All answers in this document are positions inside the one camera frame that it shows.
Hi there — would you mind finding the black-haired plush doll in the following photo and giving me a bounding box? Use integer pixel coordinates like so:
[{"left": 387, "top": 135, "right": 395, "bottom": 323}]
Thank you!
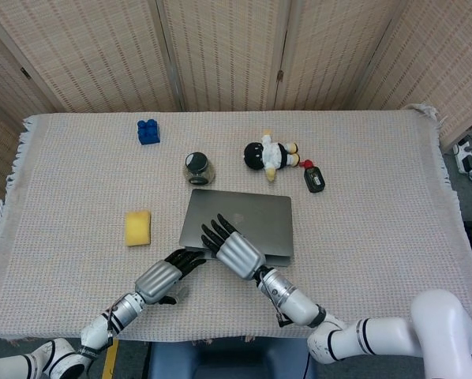
[{"left": 242, "top": 130, "right": 302, "bottom": 183}]

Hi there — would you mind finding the blue building block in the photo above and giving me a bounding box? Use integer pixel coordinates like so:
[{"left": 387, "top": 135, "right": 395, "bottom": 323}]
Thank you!
[{"left": 137, "top": 118, "right": 161, "bottom": 146}]

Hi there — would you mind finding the glass jar black lid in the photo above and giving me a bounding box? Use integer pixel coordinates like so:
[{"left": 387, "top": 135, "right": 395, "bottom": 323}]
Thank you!
[{"left": 182, "top": 151, "right": 216, "bottom": 186}]

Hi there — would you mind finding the blue padded seat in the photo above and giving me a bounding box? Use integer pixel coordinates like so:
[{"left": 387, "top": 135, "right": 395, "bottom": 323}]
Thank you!
[{"left": 147, "top": 339, "right": 316, "bottom": 379}]

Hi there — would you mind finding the yellow floor tape strip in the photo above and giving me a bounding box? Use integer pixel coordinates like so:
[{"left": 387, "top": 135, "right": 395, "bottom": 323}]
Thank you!
[{"left": 101, "top": 340, "right": 120, "bottom": 379}]

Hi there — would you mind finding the yellow sponge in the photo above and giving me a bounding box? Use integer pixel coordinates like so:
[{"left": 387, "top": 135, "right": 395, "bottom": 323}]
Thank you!
[{"left": 124, "top": 210, "right": 152, "bottom": 248}]

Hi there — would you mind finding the white power strip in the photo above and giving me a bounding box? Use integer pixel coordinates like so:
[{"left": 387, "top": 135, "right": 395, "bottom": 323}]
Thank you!
[{"left": 451, "top": 136, "right": 472, "bottom": 175}]

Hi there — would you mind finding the right black-silver robot hand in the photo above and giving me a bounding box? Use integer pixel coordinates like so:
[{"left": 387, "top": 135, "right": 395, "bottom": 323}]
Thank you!
[{"left": 200, "top": 213, "right": 267, "bottom": 281}]

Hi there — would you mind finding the left black-silver robot hand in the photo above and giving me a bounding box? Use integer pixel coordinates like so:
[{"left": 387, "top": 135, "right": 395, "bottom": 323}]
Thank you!
[{"left": 134, "top": 248, "right": 205, "bottom": 306}]

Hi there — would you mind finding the dark bottle red cap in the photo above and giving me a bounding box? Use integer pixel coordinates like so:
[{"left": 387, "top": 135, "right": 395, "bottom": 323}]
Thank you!
[{"left": 300, "top": 159, "right": 326, "bottom": 194}]

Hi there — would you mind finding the woven folding screen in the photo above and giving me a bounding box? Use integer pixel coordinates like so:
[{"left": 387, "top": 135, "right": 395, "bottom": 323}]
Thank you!
[{"left": 0, "top": 0, "right": 472, "bottom": 208}]

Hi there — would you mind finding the beige woven tablecloth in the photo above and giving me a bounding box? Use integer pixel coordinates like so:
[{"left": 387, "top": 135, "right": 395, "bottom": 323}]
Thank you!
[{"left": 0, "top": 103, "right": 472, "bottom": 343}]

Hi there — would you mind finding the silver laptop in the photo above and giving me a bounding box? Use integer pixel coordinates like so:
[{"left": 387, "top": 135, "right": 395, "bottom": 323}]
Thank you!
[{"left": 179, "top": 188, "right": 295, "bottom": 268}]

